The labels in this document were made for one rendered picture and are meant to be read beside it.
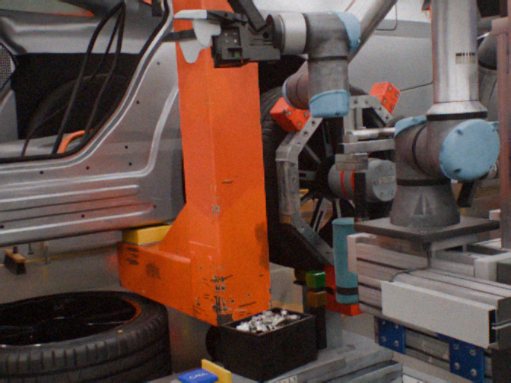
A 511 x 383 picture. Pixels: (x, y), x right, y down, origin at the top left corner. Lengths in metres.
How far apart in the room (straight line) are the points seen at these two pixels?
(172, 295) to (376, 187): 0.70
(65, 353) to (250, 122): 0.77
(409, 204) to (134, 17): 2.93
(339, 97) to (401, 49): 1.71
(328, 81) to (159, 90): 1.11
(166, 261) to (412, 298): 0.92
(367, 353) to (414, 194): 1.10
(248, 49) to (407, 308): 0.57
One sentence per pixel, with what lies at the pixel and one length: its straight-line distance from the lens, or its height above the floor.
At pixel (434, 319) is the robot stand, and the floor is 0.68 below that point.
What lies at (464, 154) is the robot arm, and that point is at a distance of 1.35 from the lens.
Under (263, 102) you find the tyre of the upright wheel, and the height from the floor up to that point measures 1.12.
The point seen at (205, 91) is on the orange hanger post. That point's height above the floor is 1.14.
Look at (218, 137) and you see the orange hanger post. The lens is 1.75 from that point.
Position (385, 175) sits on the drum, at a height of 0.87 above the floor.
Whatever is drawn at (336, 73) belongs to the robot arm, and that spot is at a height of 1.14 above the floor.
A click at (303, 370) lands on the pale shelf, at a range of 1.72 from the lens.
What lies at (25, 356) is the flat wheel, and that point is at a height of 0.50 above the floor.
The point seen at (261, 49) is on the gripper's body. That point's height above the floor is 1.19.
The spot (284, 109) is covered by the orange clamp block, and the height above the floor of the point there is 1.09.
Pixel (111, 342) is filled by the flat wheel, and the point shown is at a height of 0.50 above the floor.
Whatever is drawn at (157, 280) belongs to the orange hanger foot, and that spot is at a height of 0.59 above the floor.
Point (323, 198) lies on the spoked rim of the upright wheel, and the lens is 2.31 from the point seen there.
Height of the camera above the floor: 1.07
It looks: 6 degrees down
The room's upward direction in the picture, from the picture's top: 3 degrees counter-clockwise
